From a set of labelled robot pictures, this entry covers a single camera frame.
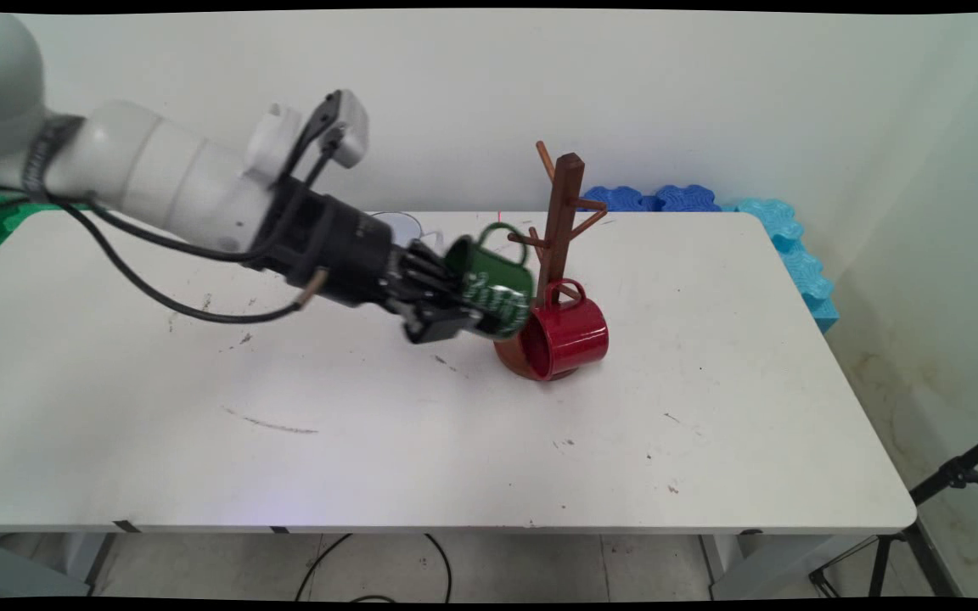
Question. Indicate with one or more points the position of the brown wooden mug tree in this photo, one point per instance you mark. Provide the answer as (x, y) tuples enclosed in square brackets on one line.
[(568, 195)]

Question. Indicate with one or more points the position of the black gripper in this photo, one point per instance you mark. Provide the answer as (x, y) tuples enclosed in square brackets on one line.
[(332, 246)]

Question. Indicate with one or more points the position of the light blue foam mat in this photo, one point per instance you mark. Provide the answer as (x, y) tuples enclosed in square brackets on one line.
[(799, 255)]

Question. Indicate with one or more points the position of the green enamel mug white lettering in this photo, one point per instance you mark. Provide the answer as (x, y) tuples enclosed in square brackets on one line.
[(493, 284)]

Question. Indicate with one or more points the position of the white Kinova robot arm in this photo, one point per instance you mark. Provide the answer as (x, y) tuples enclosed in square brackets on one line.
[(149, 165)]

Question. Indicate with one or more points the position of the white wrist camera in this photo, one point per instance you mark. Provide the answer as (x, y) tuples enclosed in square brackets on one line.
[(351, 127)]

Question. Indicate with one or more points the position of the red enamel mug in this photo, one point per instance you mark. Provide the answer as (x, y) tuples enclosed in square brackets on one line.
[(570, 338)]

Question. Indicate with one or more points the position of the dark blue foam mat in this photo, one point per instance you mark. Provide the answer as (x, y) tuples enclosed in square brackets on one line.
[(688, 198), (621, 199)]

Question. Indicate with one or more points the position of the black tripod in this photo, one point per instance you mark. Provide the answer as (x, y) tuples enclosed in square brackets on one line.
[(922, 518)]

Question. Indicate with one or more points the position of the white table leg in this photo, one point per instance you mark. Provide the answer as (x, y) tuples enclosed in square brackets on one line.
[(727, 560), (90, 556)]

